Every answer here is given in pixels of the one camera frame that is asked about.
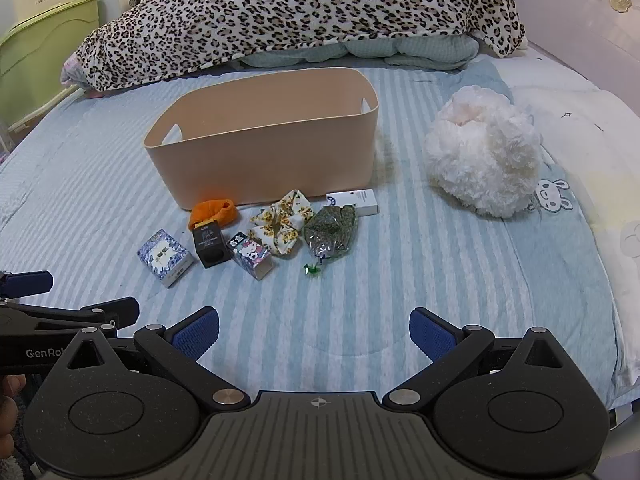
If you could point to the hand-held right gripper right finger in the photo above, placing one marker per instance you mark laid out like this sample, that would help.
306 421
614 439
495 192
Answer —
431 334

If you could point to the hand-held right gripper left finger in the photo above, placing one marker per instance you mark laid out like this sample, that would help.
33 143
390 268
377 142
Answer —
197 336

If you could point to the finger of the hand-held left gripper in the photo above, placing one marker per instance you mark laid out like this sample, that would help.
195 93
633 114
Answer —
112 311
31 282

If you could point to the person's left hand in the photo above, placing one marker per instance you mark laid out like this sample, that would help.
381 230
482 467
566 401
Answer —
10 410

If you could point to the blue striped bed cover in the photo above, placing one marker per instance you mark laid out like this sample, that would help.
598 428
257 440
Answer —
450 270

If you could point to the blue white patterned box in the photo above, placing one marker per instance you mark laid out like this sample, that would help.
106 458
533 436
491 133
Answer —
165 258

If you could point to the black box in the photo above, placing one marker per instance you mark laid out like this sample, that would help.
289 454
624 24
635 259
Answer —
210 246

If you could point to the cartoon print box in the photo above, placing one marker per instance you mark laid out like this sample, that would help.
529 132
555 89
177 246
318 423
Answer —
250 256

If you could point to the orange cloth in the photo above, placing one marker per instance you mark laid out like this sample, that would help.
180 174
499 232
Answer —
215 210

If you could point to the green twist tie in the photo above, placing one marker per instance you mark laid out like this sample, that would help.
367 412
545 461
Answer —
311 269

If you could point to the sunflower print scrunchie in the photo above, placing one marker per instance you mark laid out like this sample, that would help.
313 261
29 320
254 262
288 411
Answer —
280 223

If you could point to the clear bag of dried herbs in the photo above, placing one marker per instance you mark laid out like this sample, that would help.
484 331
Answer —
330 233

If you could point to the white fluffy plush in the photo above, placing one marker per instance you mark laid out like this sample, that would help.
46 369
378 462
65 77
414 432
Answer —
480 160

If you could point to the beige storage basket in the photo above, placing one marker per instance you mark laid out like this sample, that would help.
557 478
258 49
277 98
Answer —
260 160

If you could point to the pink cloth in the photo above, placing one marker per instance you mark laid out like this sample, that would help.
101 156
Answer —
70 71

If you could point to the white printed quilt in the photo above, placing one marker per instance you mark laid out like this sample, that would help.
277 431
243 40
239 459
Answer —
600 125

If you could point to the light green pillow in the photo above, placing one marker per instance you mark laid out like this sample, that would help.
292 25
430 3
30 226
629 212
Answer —
415 51

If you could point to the leopard print blanket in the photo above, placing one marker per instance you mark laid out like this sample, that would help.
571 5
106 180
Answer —
300 5

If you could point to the pink padded headboard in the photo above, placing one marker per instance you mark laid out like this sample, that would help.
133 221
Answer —
565 10

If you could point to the cream flower decoration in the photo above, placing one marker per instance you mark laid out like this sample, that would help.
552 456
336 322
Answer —
620 0

